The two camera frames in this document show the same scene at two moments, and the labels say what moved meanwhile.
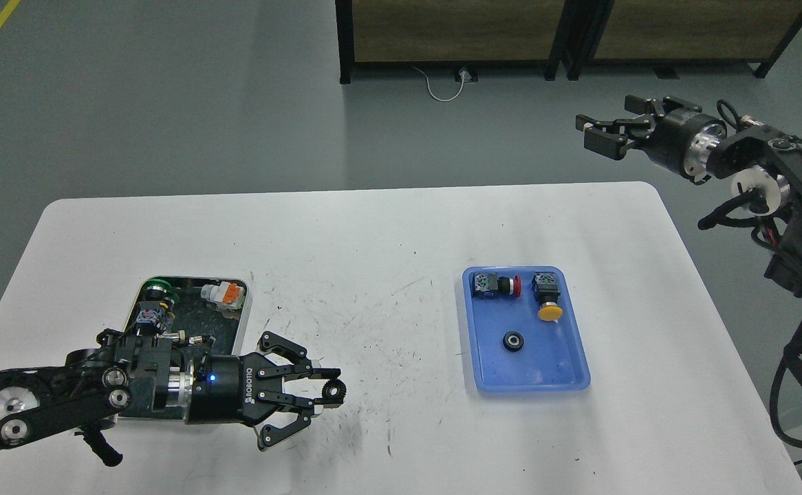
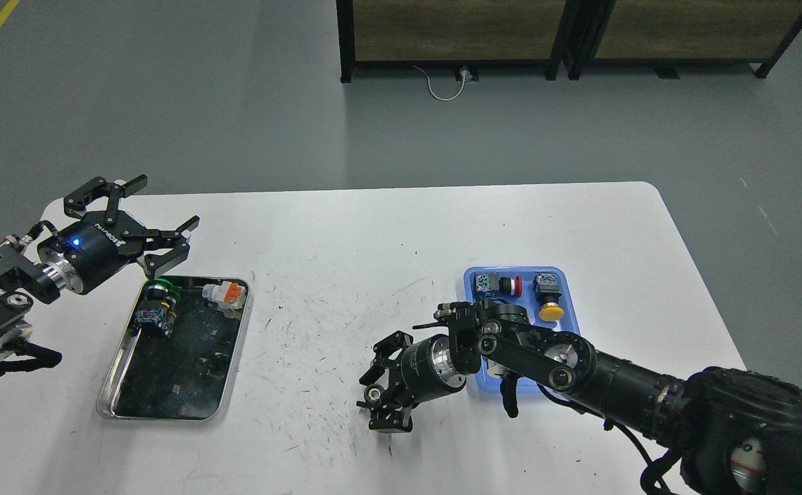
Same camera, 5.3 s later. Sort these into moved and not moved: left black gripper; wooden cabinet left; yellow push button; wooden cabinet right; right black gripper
Moved: right black gripper; left black gripper
Not moved: wooden cabinet right; wooden cabinet left; yellow push button
